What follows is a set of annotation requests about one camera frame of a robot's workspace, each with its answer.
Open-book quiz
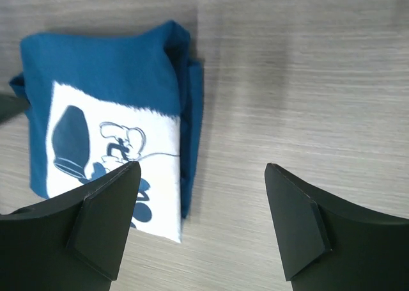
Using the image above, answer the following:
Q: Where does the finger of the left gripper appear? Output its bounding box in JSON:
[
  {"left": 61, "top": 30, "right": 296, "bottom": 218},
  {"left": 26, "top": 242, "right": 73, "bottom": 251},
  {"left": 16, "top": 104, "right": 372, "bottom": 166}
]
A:
[{"left": 0, "top": 94, "right": 29, "bottom": 123}]

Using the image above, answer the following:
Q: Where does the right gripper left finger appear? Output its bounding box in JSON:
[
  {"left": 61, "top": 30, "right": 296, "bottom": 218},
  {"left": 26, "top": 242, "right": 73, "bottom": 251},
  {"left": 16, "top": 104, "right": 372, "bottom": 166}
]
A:
[{"left": 1, "top": 162, "right": 141, "bottom": 290}]

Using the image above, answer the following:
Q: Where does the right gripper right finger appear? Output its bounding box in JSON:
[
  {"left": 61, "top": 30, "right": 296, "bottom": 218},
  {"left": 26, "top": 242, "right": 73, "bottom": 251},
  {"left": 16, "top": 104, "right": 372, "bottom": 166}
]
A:
[{"left": 265, "top": 163, "right": 408, "bottom": 291}]

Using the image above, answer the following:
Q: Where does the dark blue t shirt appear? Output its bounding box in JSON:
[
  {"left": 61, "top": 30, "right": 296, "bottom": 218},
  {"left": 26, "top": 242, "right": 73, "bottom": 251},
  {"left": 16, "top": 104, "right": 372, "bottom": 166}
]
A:
[{"left": 10, "top": 20, "right": 204, "bottom": 242}]

